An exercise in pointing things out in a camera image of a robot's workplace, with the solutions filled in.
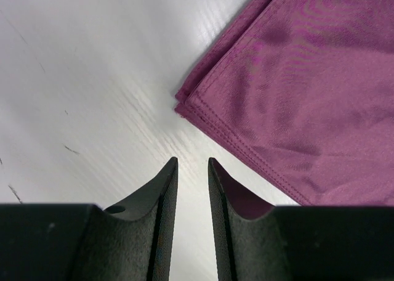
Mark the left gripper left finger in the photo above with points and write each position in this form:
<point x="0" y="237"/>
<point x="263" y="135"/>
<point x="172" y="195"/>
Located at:
<point x="130" y="240"/>

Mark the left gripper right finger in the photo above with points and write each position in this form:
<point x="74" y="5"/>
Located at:
<point x="255" y="240"/>

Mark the purple satin napkin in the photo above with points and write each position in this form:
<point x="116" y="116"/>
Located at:
<point x="301" y="91"/>

